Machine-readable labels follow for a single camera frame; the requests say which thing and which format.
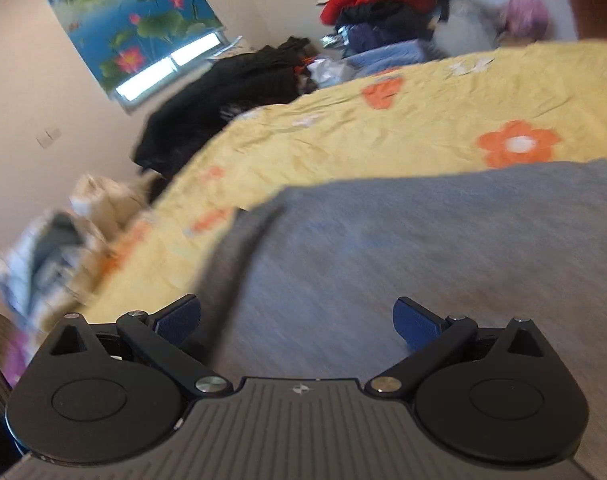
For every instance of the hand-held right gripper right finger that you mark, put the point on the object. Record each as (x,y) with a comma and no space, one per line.
(416,324)

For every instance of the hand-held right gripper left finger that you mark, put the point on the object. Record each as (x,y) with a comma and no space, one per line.
(179,321)

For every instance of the grey knit garment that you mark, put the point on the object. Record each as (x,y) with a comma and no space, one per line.
(408,250)

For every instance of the pale clothes heap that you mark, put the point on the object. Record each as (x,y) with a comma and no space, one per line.
(58,245)

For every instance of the black clothes pile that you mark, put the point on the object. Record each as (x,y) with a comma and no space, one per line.
(218,100)

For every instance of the yellow floral bed sheet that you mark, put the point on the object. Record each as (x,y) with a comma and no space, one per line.
(383,120)

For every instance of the window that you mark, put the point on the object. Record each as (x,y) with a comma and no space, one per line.
(168,67)

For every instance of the white plastic bag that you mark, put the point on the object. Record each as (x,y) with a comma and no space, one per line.
(328,72)

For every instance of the light blue fleece blanket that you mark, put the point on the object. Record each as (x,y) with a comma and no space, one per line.
(388,54)

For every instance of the dark navy jacket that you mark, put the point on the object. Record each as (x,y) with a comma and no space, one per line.
(383,22)

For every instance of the lotus print window blind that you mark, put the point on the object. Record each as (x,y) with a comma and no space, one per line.
(128,20)

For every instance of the pink plastic bag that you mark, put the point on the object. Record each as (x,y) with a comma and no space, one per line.
(523,12)

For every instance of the white wall switch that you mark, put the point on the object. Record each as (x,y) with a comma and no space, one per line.
(49,137)

